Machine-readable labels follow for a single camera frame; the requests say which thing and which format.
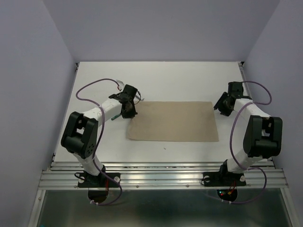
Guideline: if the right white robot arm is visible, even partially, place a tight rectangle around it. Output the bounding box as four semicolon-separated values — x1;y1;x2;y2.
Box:
214;92;283;184

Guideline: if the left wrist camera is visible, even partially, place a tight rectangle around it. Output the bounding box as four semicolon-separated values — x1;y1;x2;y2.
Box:
122;84;138;99

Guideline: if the green handled knife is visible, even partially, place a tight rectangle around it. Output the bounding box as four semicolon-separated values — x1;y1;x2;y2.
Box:
111;114;121;121

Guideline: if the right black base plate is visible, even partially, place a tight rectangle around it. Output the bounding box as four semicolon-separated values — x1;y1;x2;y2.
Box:
201;172;246;187

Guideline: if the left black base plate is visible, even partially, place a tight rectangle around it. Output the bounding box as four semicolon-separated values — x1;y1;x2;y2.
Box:
74;171;121;188

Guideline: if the aluminium right side rail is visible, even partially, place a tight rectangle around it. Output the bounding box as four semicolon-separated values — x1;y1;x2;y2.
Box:
237;61;253;98

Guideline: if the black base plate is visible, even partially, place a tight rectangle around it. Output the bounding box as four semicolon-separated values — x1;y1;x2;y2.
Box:
201;172;246;187
74;171;121;188

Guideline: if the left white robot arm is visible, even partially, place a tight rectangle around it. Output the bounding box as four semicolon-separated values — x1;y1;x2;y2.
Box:
61;92;137;186

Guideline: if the beige cloth napkin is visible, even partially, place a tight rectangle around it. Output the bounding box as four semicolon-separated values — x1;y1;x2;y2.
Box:
126;101;219;142

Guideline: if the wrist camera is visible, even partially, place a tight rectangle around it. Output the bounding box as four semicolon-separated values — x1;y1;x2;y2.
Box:
228;81;244;96
122;84;138;99

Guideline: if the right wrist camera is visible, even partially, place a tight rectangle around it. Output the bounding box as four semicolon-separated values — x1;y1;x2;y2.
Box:
228;81;244;96

